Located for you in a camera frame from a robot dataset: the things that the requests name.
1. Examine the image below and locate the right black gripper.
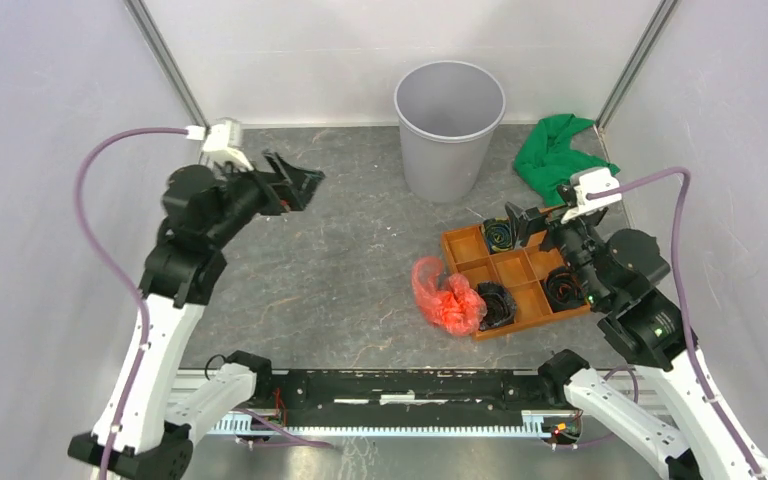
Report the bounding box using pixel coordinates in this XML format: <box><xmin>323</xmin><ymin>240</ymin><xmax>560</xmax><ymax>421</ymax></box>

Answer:
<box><xmin>503</xmin><ymin>183</ymin><xmax>607</xmax><ymax>305</ymax></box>

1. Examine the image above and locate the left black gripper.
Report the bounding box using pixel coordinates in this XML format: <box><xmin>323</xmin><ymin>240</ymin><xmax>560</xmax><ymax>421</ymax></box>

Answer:
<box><xmin>208</xmin><ymin>147</ymin><xmax>327</xmax><ymax>246</ymax></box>

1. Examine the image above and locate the grey trash bin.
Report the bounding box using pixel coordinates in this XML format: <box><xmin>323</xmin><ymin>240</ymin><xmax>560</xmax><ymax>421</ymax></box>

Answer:
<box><xmin>393</xmin><ymin>60</ymin><xmax>506</xmax><ymax>203</ymax></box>

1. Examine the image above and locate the red plastic trash bag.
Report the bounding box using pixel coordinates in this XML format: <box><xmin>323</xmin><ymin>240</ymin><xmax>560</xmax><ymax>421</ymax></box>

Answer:
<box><xmin>411</xmin><ymin>256</ymin><xmax>487</xmax><ymax>336</ymax></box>

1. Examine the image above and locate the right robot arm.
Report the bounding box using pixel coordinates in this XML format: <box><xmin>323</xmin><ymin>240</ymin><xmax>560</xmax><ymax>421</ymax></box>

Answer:
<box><xmin>505</xmin><ymin>202</ymin><xmax>768</xmax><ymax>479</ymax></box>

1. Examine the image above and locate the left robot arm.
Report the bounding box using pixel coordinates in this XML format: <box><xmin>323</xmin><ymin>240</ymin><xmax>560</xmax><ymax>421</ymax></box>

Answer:
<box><xmin>67</xmin><ymin>151</ymin><xmax>324</xmax><ymax>479</ymax></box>

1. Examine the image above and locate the green cloth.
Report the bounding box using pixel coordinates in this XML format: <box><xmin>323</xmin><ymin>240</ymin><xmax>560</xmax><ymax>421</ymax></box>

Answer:
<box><xmin>512</xmin><ymin>114</ymin><xmax>620</xmax><ymax>207</ymax></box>

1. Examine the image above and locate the orange compartment tray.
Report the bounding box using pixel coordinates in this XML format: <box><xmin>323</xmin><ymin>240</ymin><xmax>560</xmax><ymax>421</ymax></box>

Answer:
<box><xmin>441</xmin><ymin>224</ymin><xmax>590</xmax><ymax>341</ymax></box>

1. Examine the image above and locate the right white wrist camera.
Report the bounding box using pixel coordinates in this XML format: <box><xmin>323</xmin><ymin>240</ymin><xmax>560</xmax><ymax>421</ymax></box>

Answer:
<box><xmin>561</xmin><ymin>167</ymin><xmax>622</xmax><ymax>224</ymax></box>

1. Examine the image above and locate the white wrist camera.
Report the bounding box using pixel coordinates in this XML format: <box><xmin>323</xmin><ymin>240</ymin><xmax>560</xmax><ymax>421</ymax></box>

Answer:
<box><xmin>185</xmin><ymin>118</ymin><xmax>254</xmax><ymax>171</ymax></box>
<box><xmin>561</xmin><ymin>167</ymin><xmax>622</xmax><ymax>224</ymax></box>

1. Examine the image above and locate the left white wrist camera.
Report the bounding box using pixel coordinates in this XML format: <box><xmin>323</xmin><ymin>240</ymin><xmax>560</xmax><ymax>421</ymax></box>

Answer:
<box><xmin>185</xmin><ymin>118</ymin><xmax>254</xmax><ymax>171</ymax></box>

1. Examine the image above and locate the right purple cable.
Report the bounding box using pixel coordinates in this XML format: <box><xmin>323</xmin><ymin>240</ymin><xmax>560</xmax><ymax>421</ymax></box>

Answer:
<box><xmin>589</xmin><ymin>166</ymin><xmax>766</xmax><ymax>478</ymax></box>

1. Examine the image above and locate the purple cable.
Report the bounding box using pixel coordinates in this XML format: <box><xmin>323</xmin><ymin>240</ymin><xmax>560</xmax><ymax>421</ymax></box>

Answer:
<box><xmin>589</xmin><ymin>166</ymin><xmax>766</xmax><ymax>478</ymax></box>
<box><xmin>73</xmin><ymin>127</ymin><xmax>190</xmax><ymax>480</ymax></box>

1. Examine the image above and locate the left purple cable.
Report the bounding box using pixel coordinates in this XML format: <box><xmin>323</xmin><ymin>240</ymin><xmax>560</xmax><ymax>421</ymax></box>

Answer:
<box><xmin>73</xmin><ymin>127</ymin><xmax>190</xmax><ymax>480</ymax></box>

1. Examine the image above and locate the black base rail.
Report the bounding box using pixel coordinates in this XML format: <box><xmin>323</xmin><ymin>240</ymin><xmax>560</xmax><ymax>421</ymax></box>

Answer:
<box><xmin>240</xmin><ymin>369</ymin><xmax>573</xmax><ymax>429</ymax></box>

